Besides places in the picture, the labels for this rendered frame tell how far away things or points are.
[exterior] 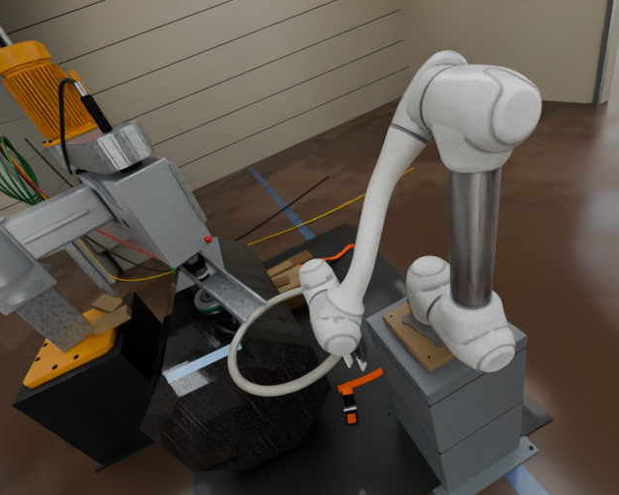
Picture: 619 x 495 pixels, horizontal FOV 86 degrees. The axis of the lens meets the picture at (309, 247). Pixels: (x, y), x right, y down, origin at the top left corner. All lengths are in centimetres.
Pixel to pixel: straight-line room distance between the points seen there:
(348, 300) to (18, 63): 176
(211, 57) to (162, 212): 522
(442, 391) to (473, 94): 88
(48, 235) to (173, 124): 462
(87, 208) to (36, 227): 24
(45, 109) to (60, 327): 114
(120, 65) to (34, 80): 450
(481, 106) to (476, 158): 10
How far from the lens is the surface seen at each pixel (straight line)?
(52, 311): 230
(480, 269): 87
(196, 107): 650
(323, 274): 89
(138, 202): 143
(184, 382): 157
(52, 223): 213
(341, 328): 76
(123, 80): 651
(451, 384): 122
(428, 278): 108
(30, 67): 207
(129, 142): 139
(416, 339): 126
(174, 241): 150
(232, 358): 127
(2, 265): 213
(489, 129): 65
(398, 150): 83
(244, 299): 149
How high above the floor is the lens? 183
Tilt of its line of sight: 32 degrees down
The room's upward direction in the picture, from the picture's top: 22 degrees counter-clockwise
